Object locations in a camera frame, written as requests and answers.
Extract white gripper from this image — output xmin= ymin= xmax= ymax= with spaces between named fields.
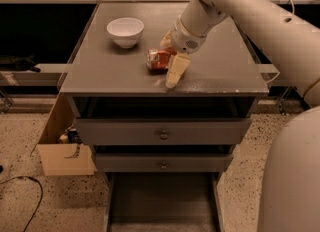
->
xmin=160 ymin=17 xmax=206 ymax=89

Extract crushed red coke can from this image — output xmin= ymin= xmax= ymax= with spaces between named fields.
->
xmin=146 ymin=48 xmax=177 ymax=71

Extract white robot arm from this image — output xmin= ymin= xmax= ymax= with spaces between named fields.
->
xmin=161 ymin=0 xmax=320 ymax=232

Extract grey top drawer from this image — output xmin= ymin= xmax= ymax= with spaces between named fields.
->
xmin=74 ymin=119 xmax=251 ymax=146

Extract grey drawer cabinet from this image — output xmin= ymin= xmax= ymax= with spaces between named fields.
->
xmin=59 ymin=1 xmax=270 ymax=232

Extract grey middle drawer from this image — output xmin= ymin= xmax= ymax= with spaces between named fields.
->
xmin=95 ymin=153 xmax=233 ymax=173

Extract open grey bottom drawer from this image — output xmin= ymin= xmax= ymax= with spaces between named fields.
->
xmin=103 ymin=173 xmax=225 ymax=232

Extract white ceramic bowl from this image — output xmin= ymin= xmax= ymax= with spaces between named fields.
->
xmin=106 ymin=17 xmax=144 ymax=49

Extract black object on shelf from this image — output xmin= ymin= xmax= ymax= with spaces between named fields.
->
xmin=0 ymin=55 xmax=40 ymax=72

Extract wooden side box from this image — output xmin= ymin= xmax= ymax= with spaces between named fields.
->
xmin=37 ymin=95 xmax=96 ymax=176

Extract white hanging cable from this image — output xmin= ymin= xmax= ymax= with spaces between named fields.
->
xmin=265 ymin=0 xmax=296 ymax=85

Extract black floor cable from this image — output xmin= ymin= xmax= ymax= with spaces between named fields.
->
xmin=0 ymin=175 xmax=44 ymax=232

